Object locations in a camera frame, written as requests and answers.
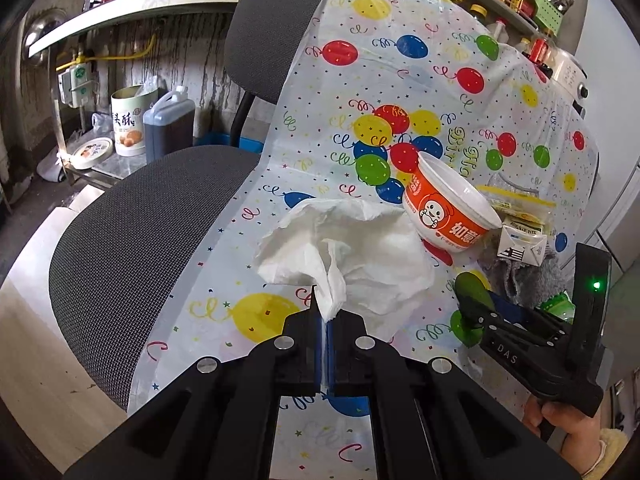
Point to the yellow zip plastic bag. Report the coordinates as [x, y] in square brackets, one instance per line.
[520, 200]

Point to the white tissue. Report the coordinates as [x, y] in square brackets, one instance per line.
[360, 250]

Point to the person's right hand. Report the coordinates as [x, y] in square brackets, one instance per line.
[565, 422]

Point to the black mesh office chair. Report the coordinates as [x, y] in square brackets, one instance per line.
[150, 220]

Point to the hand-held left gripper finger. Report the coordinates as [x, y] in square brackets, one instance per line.
[331, 355]
[320, 350]

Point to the grey cabinet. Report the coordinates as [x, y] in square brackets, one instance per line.
[620, 210]

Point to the round biscuit tin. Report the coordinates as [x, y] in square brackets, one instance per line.
[131, 125]

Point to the person's right forearm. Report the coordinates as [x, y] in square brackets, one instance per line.
[607, 452]

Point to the balloon print plastic tablecloth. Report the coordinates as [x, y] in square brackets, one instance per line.
[350, 70]

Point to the grey fluffy cloth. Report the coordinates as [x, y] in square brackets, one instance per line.
[525, 280]

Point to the clear plastic bag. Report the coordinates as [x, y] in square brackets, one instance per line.
[100, 122]

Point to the round white lidded container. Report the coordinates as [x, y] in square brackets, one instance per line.
[92, 152]

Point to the yellow gas pipe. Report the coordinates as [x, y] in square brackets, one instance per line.
[125, 55]

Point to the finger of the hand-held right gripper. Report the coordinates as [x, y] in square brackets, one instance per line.
[510, 310]
[480, 317]

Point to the green plastic basket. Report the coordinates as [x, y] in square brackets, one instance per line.
[550, 10]

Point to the white stone counter slab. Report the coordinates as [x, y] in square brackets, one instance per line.
[130, 5]

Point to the green snack packet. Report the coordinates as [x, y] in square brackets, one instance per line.
[557, 306]

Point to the orange instant noodle bowl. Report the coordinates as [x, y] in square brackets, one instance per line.
[440, 215]

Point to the white rice cooker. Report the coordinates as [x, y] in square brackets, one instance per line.
[567, 80]

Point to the dark liquid plastic jug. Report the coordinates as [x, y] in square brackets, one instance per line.
[167, 127]

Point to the blue plastic box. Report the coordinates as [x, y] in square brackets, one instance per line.
[250, 145]

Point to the small white carton box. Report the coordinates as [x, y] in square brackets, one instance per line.
[522, 245]

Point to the metal bowl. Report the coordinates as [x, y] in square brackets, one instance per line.
[45, 30]

